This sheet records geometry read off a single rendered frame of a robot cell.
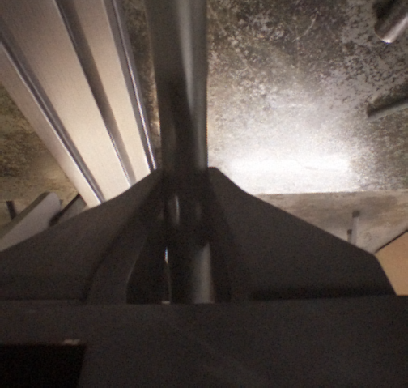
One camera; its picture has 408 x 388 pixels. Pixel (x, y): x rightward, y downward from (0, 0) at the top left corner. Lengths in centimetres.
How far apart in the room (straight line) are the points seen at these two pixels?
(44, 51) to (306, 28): 13
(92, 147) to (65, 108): 4
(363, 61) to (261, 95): 6
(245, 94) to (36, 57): 12
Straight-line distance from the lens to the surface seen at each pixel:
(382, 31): 21
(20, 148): 32
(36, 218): 25
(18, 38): 18
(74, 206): 30
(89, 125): 22
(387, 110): 28
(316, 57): 23
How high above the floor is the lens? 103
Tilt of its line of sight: 26 degrees down
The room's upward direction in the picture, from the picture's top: 178 degrees clockwise
